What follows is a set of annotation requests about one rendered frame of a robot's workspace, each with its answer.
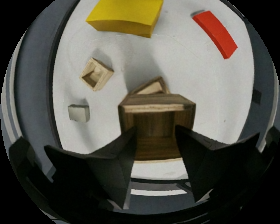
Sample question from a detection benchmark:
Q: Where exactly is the red flat rectangular block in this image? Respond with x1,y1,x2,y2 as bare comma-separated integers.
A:
192,11,238,59

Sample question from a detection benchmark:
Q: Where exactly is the yellow foam block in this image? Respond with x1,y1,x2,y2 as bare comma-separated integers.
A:
85,0,164,38

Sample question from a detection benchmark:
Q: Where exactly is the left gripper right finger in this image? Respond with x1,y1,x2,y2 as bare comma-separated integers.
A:
175,125,260,203

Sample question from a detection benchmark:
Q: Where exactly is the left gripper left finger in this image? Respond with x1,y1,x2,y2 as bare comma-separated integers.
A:
44,126,138,210

